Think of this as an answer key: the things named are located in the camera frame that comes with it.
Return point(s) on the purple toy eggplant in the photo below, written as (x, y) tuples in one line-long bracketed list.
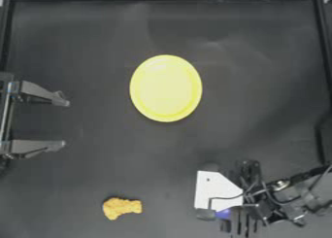
[(224, 212)]

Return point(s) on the yellow round plate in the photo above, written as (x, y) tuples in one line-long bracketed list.
[(165, 88)]

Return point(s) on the golden fried chicken toy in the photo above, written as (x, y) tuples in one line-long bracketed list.
[(118, 209)]

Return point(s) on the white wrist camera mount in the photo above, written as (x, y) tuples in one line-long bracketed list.
[(216, 190)]

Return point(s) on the black frame side rail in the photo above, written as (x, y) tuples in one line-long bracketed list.
[(4, 38)]

